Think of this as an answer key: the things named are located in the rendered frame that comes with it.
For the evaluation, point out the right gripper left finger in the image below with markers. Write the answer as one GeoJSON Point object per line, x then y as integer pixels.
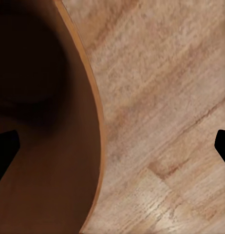
{"type": "Point", "coordinates": [9, 146]}

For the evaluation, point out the trash can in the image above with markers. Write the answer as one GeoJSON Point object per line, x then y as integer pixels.
{"type": "Point", "coordinates": [49, 95]}

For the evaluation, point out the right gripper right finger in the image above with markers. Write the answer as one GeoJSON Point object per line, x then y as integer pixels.
{"type": "Point", "coordinates": [220, 143]}

